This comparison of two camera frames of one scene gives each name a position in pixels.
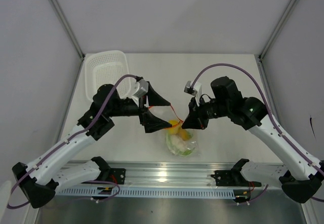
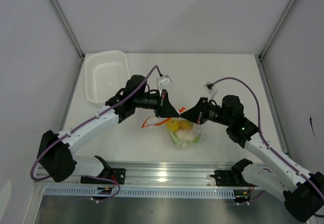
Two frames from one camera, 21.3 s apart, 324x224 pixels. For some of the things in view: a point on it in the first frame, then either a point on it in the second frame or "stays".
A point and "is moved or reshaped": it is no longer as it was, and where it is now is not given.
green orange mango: (185, 135) is moved or reshaped
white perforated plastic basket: (106, 67) stays
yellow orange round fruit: (175, 127) stays
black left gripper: (152, 123) → (166, 110)
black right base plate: (233, 178) stays
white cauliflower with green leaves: (177, 144) → (186, 137)
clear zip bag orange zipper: (181, 142) is moved or reshaped
